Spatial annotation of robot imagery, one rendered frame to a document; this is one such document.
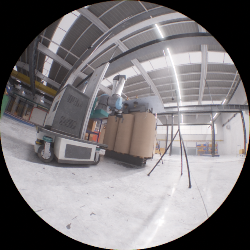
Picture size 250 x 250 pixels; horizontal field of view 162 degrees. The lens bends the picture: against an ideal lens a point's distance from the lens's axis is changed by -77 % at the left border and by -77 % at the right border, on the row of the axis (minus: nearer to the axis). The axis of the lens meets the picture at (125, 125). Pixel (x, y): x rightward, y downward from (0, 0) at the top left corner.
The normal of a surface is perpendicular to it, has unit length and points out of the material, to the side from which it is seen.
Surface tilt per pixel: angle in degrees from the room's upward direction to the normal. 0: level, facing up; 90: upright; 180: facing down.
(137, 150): 90
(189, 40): 180
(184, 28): 174
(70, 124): 90
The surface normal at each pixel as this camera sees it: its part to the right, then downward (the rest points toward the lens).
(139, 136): -0.58, -0.29
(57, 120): 0.86, 0.02
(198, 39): -0.16, 0.96
